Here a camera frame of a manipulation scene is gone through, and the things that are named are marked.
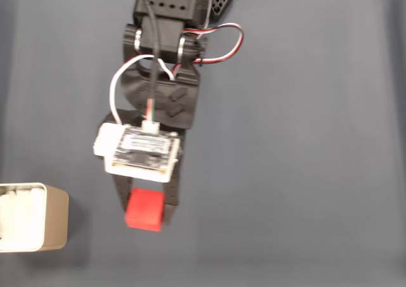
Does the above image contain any red cube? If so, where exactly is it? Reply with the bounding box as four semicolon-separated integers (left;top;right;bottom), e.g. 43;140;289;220
124;187;165;233

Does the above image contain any beige metal box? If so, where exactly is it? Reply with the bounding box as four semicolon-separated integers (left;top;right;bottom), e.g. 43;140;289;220
0;182;70;253

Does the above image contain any white red gripper servo cable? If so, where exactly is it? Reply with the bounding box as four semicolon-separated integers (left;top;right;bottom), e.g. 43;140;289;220
108;54;176;126

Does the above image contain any camera board on white mount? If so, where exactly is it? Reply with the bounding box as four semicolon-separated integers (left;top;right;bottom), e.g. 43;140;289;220
92;121;182;184

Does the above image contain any black camera cable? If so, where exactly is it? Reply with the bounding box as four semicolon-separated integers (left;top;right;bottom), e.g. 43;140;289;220
130;0;159;126

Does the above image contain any white red wrist servo cable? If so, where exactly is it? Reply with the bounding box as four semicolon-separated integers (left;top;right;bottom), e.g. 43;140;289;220
185;22;246;67

